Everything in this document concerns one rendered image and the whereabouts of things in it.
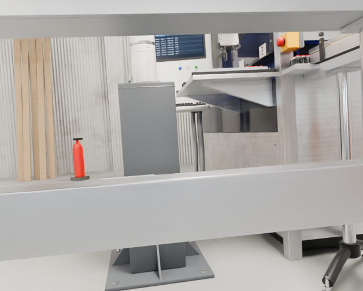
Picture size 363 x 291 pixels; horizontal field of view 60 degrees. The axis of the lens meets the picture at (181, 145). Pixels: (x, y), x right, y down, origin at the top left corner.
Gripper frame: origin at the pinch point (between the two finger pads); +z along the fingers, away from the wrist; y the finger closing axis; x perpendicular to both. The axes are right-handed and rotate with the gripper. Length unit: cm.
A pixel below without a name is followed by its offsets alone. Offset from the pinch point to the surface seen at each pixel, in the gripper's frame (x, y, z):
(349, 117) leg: 44, -34, 35
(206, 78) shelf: 21.1, 17.2, 13.9
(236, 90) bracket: 12.5, 0.8, 18.9
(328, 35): 22.2, -40.8, -3.1
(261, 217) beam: 103, 25, 54
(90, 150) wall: -428, 143, 62
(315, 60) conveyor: 33.2, -27.9, 10.5
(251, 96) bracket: 12.5, -6.2, 22.0
